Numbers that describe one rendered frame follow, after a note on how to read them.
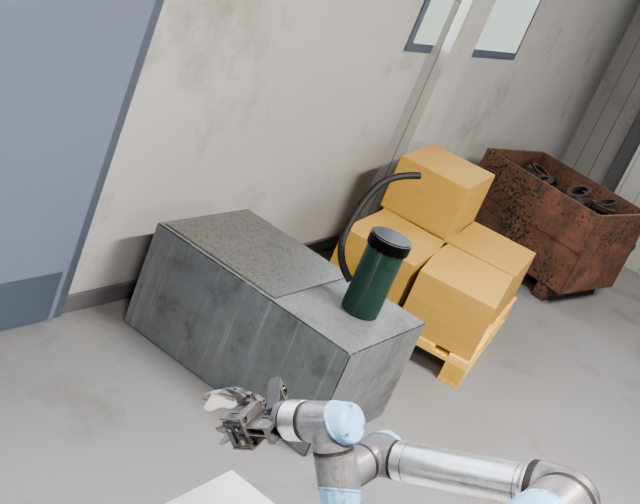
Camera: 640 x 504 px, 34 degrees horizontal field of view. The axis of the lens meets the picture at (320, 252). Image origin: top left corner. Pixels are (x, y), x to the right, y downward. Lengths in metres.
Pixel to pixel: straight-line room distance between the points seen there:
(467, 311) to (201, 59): 1.75
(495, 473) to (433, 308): 3.18
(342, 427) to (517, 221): 5.05
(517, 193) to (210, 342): 3.14
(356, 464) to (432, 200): 3.70
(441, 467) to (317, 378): 2.05
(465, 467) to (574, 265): 4.80
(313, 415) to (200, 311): 2.35
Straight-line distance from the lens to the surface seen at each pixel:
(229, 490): 2.46
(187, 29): 4.07
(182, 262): 4.18
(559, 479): 1.73
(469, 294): 4.93
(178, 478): 3.65
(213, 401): 2.01
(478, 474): 1.85
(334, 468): 1.85
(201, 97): 4.32
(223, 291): 4.07
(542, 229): 6.69
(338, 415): 1.81
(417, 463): 1.90
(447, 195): 5.45
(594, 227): 6.54
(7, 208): 3.75
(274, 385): 2.01
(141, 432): 3.80
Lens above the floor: 2.10
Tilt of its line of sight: 21 degrees down
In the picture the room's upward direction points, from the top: 23 degrees clockwise
